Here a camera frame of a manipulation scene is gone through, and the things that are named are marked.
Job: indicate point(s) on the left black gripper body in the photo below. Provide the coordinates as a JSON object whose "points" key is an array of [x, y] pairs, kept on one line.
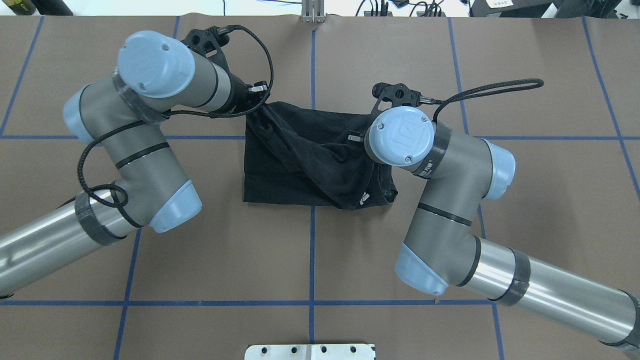
{"points": [[242, 93]]}

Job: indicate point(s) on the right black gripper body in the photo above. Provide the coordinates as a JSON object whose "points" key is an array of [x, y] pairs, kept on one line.
{"points": [[354, 136]]}

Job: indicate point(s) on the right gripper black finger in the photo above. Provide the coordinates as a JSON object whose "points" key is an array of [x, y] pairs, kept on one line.
{"points": [[354, 137]]}

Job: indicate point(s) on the black graphic t-shirt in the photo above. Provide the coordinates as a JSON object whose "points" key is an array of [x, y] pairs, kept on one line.
{"points": [[298, 156]]}

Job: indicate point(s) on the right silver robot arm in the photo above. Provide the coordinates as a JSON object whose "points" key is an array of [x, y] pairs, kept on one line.
{"points": [[440, 248]]}

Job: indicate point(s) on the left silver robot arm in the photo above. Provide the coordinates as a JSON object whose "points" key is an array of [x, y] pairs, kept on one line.
{"points": [[129, 176]]}

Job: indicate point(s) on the aluminium frame post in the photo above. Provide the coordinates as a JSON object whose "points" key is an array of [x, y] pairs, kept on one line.
{"points": [[313, 11]]}

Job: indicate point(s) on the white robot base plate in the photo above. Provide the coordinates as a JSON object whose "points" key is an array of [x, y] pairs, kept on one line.
{"points": [[322, 351]]}

